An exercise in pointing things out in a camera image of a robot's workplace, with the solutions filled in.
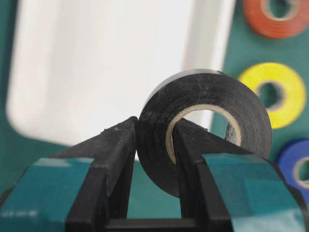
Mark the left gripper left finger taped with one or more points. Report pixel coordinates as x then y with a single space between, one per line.
75 190

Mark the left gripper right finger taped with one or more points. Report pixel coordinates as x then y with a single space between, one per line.
229 189

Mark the blue tape roll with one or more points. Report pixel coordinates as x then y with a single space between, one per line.
290 159

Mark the yellow tape roll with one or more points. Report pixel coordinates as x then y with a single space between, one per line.
289 98

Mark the white plastic case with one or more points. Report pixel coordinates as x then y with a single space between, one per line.
80 66

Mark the red tape roll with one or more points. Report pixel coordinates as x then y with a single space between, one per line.
262 20

